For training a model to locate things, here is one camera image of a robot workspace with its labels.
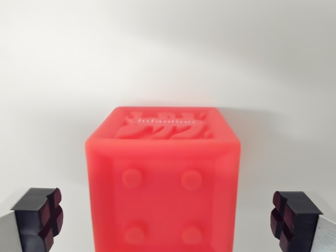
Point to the red infantino silicone cube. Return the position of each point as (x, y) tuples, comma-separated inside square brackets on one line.
[(162, 189)]

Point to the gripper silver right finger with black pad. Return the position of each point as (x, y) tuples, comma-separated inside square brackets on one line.
[(302, 218)]

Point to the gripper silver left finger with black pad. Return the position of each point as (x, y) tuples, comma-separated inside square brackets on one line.
[(29, 215)]

